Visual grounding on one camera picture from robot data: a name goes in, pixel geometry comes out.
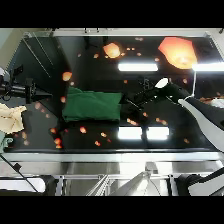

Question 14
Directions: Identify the black cable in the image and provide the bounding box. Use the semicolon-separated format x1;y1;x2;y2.
0;153;40;194

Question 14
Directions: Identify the beige garment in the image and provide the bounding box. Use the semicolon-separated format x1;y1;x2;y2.
0;102;28;135

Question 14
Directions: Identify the silver frame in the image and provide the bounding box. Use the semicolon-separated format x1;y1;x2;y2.
0;27;224;197

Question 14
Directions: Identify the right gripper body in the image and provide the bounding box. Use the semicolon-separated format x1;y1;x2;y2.
131;86;160;106

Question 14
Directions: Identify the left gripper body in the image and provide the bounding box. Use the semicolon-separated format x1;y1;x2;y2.
24;77;38;103

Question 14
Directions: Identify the green T-shirt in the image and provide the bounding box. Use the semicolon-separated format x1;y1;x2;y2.
61;86;124;123

